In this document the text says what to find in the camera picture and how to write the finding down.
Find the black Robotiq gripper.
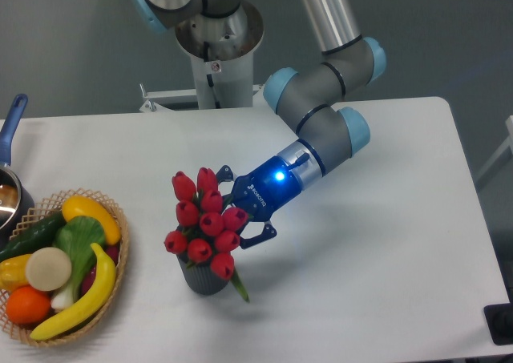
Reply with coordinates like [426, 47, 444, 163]
[216, 156, 301, 249]

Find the red tulip bouquet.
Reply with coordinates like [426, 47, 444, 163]
[164, 167, 252, 302]

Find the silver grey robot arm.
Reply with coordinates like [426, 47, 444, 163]
[132, 0, 386, 248]

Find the dark grey ribbed vase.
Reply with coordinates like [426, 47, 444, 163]
[176, 237, 228, 296]

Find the purple red vegetable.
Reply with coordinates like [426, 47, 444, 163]
[80, 245, 119, 296]

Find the yellow banana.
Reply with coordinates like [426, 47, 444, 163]
[30, 243, 116, 341]

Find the yellow squash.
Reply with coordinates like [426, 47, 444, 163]
[62, 195, 121, 246]

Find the green bok choy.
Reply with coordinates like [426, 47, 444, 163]
[51, 216, 106, 312]

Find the woven wicker basket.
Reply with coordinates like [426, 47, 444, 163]
[1, 188, 129, 347]

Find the green cucumber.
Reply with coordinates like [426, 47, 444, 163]
[1, 211, 67, 262]

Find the beige round disc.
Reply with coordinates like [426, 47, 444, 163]
[25, 247, 72, 292]

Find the orange fruit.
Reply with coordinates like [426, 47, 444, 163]
[6, 285, 50, 325]

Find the yellow bell pepper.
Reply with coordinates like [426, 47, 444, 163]
[1, 254, 31, 292]

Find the white furniture at right edge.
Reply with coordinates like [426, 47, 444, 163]
[475, 115, 512, 191]

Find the black device at table edge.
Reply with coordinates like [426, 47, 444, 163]
[483, 303, 512, 345]

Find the white metal base frame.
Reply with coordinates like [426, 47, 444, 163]
[139, 83, 269, 113]

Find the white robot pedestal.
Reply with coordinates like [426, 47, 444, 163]
[175, 0, 264, 109]

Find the blue handled saucepan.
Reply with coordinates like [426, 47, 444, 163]
[1, 94, 34, 249]

